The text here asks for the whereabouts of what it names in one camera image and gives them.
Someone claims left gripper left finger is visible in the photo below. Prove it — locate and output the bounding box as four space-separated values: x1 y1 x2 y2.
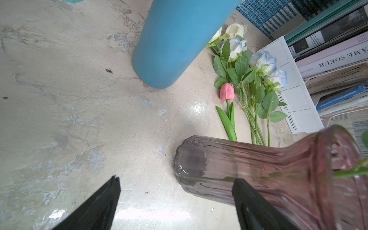
53 175 121 230

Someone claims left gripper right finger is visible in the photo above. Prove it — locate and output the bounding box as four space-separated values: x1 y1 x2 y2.
232 178 297 230

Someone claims blue cylindrical vase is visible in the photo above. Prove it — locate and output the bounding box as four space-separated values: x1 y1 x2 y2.
133 0 241 89

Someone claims orange rose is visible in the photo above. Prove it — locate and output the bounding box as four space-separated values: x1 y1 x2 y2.
331 126 368 179

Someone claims white file organizer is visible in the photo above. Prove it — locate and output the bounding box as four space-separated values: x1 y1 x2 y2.
261 36 324 134

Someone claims pink tulip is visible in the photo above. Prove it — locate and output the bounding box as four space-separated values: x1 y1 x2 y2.
216 83 238 141

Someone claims cream rose upper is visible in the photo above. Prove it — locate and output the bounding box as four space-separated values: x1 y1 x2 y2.
225 23 248 39

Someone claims pink book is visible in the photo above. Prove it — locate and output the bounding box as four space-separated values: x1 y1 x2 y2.
296 32 368 79

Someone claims green folder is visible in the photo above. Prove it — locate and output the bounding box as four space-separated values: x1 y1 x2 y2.
285 0 368 46

